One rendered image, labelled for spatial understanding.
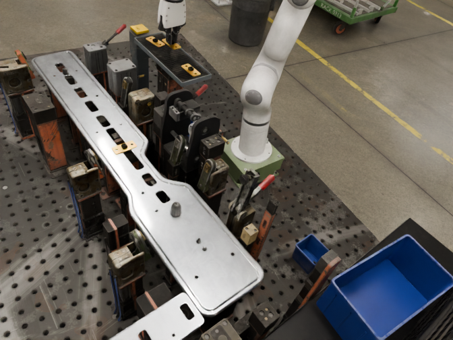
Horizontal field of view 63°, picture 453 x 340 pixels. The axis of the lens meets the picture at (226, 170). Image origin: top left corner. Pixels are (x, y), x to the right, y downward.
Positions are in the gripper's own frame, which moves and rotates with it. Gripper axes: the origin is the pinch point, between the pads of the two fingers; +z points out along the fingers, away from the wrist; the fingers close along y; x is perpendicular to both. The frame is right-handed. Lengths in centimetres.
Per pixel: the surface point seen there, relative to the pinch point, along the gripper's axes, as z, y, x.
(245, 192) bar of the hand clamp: 10, 22, 69
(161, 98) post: 14.3, 14.2, 14.4
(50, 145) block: 39, 51, -9
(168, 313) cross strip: 24, 56, 80
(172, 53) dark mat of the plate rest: 8.1, -1.8, -1.6
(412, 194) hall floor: 124, -168, 88
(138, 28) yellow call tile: 8.1, -0.7, -25.3
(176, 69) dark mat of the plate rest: 8.1, 3.8, 9.0
